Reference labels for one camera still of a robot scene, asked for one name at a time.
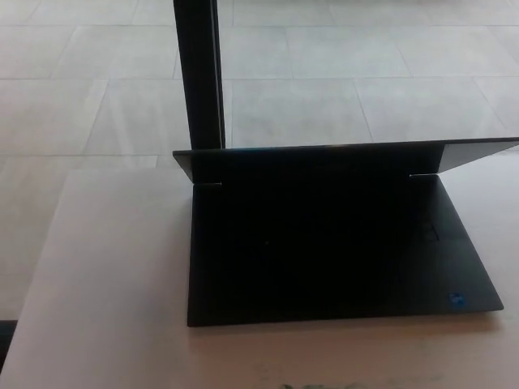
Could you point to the silver Dell laptop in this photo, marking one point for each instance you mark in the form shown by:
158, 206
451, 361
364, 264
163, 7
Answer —
308, 251

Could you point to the black vertical post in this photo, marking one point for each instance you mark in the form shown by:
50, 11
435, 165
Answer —
200, 81

